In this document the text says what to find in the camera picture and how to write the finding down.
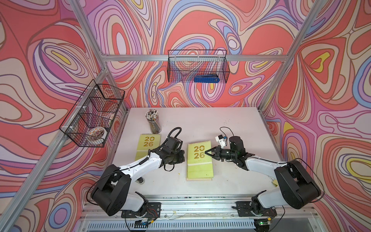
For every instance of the black wire basket wall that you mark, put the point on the black wire basket wall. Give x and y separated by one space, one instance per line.
185 64
97 106

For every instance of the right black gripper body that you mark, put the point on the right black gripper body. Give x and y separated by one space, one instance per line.
227 153

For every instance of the green 2026 calendar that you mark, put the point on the green 2026 calendar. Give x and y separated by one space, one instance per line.
199 165
147 142

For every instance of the right wrist camera with cable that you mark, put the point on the right wrist camera with cable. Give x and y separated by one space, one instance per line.
222 139

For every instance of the clear cup of coloured pencils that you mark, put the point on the clear cup of coloured pencils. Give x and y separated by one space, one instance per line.
152 117

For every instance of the tape roll in basket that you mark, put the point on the tape roll in basket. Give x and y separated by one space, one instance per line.
97 135

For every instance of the yellow binder clip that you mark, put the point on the yellow binder clip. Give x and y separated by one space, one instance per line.
275 182

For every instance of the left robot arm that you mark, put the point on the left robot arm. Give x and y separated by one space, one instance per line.
111 192

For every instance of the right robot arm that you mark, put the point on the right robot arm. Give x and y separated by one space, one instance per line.
296 188

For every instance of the peach 2026 calendar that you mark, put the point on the peach 2026 calendar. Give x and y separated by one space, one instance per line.
199 179

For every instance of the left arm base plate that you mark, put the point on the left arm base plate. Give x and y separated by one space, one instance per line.
148 210

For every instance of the blue stapler in basket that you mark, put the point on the blue stapler in basket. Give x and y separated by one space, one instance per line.
207 78

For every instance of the black wire basket back wall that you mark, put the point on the black wire basket back wall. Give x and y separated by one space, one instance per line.
185 64

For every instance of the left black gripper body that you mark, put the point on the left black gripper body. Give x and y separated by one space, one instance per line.
177 158

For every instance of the black wire basket left wall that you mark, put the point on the black wire basket left wall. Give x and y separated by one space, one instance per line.
97 106

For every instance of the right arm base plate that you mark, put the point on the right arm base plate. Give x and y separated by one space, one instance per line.
253 209

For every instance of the beige and black stapler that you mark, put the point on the beige and black stapler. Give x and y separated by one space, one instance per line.
140 180

